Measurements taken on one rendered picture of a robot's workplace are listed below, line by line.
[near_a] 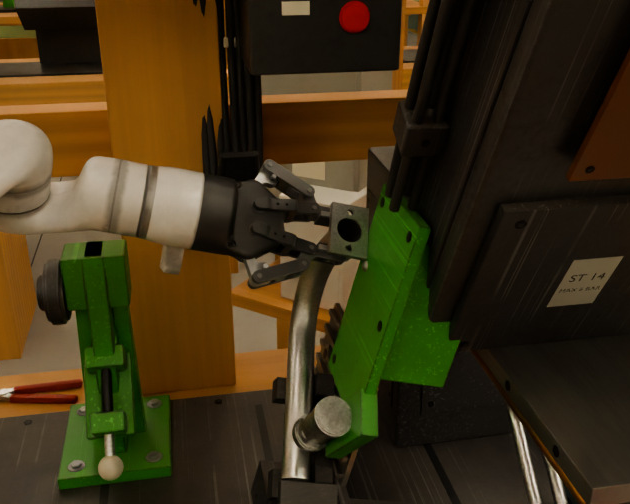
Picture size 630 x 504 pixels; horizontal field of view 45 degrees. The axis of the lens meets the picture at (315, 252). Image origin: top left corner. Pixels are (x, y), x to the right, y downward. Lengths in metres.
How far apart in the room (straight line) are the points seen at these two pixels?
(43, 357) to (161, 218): 2.34
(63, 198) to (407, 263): 0.33
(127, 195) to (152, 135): 0.28
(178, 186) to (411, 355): 0.27
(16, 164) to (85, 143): 0.39
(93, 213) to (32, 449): 0.42
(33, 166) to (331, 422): 0.35
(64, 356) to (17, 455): 1.98
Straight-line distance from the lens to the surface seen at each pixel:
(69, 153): 1.08
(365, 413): 0.71
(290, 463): 0.81
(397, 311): 0.68
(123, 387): 0.94
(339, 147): 1.10
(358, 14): 0.86
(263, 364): 1.18
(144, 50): 0.95
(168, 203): 0.71
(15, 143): 0.70
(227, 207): 0.71
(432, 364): 0.73
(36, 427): 1.08
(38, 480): 0.99
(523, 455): 0.76
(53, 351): 3.05
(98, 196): 0.71
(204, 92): 0.96
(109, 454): 0.91
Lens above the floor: 1.52
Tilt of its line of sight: 24 degrees down
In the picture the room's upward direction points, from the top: straight up
